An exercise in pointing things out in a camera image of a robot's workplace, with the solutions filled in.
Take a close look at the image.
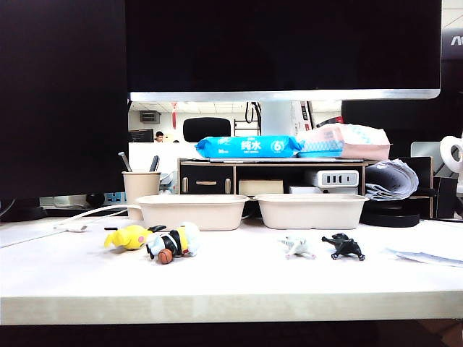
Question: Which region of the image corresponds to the white-headed basketball player doll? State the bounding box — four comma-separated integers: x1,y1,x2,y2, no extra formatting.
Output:
145,221,201,265

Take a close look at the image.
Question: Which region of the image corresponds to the white striped tiger figure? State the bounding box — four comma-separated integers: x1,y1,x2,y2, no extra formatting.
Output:
278,234,318,260

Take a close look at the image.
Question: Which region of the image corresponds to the yellow Pikachu doll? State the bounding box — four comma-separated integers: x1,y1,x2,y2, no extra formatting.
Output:
103,223,168,252

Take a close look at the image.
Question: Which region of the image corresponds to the black panther figure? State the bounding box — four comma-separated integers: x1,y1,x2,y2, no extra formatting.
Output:
320,233,367,262

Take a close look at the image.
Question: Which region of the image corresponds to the small beige box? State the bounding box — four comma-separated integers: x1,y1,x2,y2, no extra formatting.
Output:
238,179,285,197

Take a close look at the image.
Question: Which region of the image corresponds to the beige paper pulp box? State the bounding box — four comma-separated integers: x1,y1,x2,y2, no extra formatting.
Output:
252,193,370,231
135,194,251,232

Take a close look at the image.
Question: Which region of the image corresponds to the small white box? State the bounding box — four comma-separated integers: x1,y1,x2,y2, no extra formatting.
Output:
288,185,321,196

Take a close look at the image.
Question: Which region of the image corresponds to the blue wet wipes pack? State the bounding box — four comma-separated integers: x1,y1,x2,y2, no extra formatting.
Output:
195,135,304,159

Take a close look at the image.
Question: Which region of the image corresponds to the black wooden desk shelf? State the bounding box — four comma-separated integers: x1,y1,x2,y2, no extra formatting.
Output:
178,155,436,220

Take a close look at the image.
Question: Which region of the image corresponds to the black office chair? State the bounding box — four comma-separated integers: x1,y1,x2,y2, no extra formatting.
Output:
182,116,232,143

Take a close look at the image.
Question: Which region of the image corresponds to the white desk partition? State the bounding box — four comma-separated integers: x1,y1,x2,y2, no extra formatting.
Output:
128,141,198,175

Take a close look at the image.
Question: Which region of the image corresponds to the beige paper cup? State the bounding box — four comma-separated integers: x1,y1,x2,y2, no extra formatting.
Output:
122,171,162,221

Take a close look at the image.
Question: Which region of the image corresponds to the white USB charger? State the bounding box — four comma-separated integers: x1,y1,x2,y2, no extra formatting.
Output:
305,169,360,189

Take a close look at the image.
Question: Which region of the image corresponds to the silver pen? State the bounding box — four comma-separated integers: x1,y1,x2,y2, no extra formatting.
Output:
117,151,133,174

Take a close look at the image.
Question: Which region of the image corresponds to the blue white power strip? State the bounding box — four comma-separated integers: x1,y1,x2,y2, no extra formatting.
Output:
103,191,128,205

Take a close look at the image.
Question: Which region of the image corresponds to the pink tissue pack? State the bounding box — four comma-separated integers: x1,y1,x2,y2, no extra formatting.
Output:
296,124,394,160

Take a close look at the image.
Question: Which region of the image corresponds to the large black silver-bezel monitor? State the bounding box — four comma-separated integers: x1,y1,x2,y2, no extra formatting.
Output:
124,0,443,137

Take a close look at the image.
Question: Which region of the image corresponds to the rolled printed paper stack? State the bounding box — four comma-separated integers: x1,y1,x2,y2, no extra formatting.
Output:
365,158,420,202

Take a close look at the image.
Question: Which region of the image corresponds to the black round stand base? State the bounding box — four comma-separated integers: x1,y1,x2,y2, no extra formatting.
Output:
360,200,422,228

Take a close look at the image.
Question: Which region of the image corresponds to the blank white paper sheet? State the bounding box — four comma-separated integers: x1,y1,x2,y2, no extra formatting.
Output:
385,247,435,258

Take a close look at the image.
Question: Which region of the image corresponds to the plain black monitor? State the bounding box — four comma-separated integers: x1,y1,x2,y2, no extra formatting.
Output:
0,0,128,222

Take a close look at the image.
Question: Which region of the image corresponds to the silver metal stand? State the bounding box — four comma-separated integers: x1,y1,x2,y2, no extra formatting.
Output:
410,140,445,174

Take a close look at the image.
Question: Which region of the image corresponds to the handwritten white paper sheet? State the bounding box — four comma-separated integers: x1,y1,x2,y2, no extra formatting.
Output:
395,251,463,268

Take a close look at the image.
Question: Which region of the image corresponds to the white tape roll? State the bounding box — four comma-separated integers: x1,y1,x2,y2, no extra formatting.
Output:
439,134,463,166

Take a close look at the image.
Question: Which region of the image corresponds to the white cable with adapter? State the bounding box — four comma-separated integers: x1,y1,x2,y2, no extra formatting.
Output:
54,204,141,233

